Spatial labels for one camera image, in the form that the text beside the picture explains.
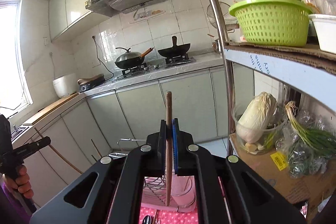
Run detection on plastic bag of greens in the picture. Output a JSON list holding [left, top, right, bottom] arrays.
[[276, 114, 336, 178]]

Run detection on napa cabbage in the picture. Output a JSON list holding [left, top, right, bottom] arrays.
[[236, 91, 278, 144]]

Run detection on cardboard shelf liner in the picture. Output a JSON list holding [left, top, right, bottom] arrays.
[[224, 42, 336, 68]]

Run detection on green plastic basket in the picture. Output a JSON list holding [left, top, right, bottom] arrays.
[[229, 0, 313, 47]]

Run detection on metal skimmer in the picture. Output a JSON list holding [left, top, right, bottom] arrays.
[[206, 1, 239, 30]]

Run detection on clear plastic bowl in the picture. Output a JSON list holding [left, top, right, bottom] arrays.
[[232, 101, 289, 156]]

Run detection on white plastic box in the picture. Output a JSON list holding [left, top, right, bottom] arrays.
[[308, 13, 336, 54]]

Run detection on grey kitchen base cabinets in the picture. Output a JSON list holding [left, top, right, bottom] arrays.
[[10, 52, 237, 188]]

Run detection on person's left hand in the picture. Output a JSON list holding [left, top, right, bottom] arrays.
[[2, 164, 34, 199]]

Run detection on steel sink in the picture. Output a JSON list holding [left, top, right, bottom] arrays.
[[10, 123, 29, 140]]

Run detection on picture wall tile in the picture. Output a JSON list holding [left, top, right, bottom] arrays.
[[129, 9, 167, 24]]

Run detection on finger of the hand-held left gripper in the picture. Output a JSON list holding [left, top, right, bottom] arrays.
[[12, 136, 51, 159]]

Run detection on metal wire utensil rack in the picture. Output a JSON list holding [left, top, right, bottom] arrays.
[[109, 138, 226, 214]]

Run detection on black power cable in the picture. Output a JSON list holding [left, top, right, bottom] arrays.
[[92, 36, 114, 80]]

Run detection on pink polka-dot towel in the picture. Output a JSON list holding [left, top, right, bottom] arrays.
[[110, 179, 227, 224]]

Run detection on pink plastic cup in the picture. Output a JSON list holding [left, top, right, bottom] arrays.
[[171, 175, 197, 211]]

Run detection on window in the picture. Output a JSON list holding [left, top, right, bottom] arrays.
[[0, 0, 33, 109]]

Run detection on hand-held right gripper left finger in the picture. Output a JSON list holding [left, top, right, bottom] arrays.
[[30, 119, 168, 224]]

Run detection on wooden cutting board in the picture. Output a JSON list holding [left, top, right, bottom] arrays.
[[22, 93, 80, 125]]

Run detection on green onions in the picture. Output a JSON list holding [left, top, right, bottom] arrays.
[[285, 101, 336, 159]]

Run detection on gas stove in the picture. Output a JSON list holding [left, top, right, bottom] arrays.
[[121, 53, 196, 77]]

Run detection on garlic pieces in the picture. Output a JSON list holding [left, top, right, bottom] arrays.
[[244, 141, 265, 155]]

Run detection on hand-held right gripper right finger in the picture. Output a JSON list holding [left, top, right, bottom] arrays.
[[172, 119, 307, 224]]

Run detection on white rice cooker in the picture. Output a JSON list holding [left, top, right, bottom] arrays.
[[52, 73, 77, 98]]

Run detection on metal storage shelf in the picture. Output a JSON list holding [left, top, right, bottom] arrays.
[[184, 0, 336, 224]]

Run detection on person's left forearm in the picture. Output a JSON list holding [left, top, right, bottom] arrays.
[[0, 182, 29, 224]]

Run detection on black wok with lid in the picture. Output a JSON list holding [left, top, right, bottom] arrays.
[[115, 47, 155, 69]]

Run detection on pink plastic drip tray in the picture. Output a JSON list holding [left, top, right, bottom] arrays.
[[142, 203, 197, 212]]

